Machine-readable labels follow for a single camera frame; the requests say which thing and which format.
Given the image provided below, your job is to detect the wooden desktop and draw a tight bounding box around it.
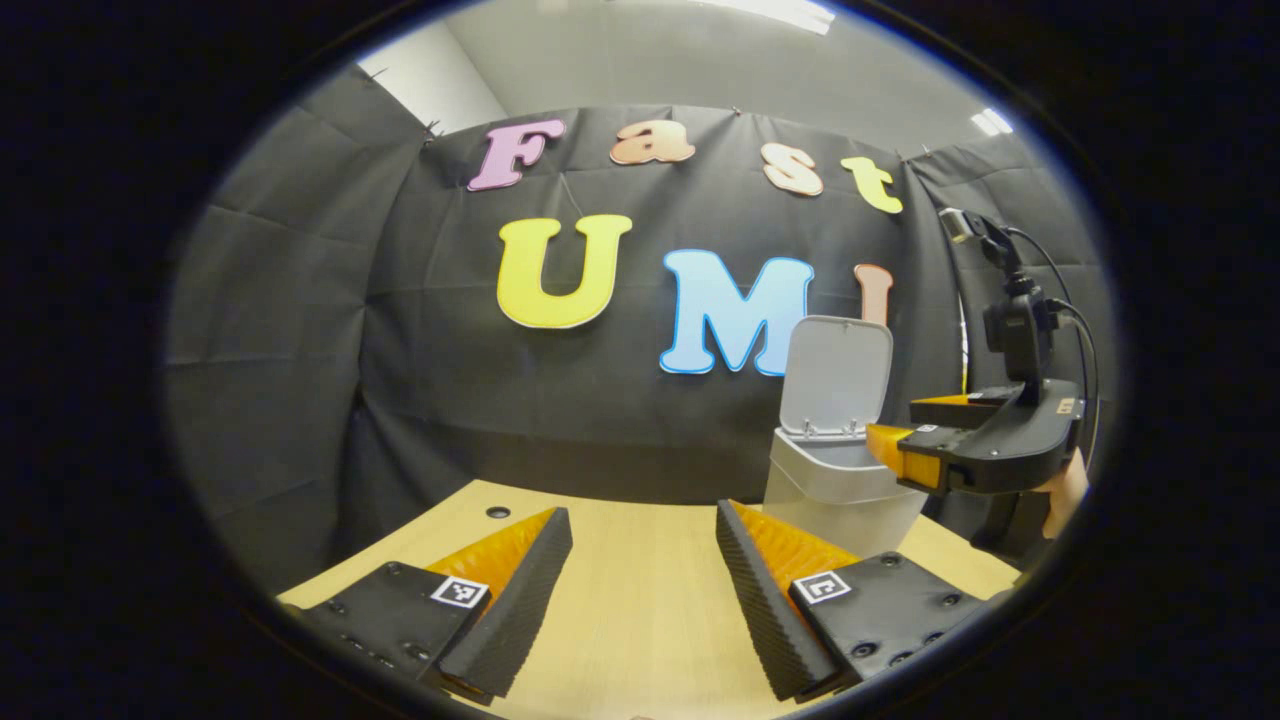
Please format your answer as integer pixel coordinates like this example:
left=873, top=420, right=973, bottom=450
left=275, top=478, right=1021, bottom=720

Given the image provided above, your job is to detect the white desktop garbage bin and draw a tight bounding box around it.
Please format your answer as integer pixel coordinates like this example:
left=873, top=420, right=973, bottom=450
left=762, top=316, right=931, bottom=559

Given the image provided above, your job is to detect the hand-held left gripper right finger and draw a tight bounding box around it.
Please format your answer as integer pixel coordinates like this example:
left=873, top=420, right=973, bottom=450
left=715, top=498, right=988, bottom=703

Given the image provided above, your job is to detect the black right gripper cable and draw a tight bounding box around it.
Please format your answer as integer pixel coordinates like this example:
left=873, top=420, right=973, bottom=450
left=1003, top=226, right=1101, bottom=471

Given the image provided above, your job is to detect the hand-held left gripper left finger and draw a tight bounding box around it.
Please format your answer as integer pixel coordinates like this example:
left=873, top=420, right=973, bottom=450
left=298, top=506, right=575, bottom=701

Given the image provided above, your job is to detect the large ceiling light panel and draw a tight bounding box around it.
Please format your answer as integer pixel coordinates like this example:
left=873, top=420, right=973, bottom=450
left=690, top=0, right=836, bottom=36

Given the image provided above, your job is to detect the black backdrop cloth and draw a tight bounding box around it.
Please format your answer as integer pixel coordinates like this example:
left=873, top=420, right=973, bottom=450
left=165, top=60, right=1119, bottom=596

